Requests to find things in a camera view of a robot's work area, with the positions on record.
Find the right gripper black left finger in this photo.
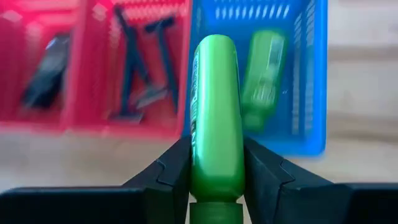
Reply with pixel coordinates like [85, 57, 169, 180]
[123, 136, 193, 224]

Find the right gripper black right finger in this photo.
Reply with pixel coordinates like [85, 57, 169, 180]
[243, 136, 354, 224]

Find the green plastic bottle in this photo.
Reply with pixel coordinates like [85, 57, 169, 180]
[241, 29, 287, 133]
[188, 34, 246, 224]

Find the grey plastic bottle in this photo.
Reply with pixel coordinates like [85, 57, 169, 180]
[20, 33, 72, 109]

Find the blue plastic basket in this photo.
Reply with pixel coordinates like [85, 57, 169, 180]
[182, 0, 329, 158]

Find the red plastic basket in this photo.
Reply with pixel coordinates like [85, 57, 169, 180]
[61, 0, 192, 140]
[0, 0, 80, 132]

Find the black disposable razor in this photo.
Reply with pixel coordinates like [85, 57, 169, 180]
[113, 4, 169, 109]

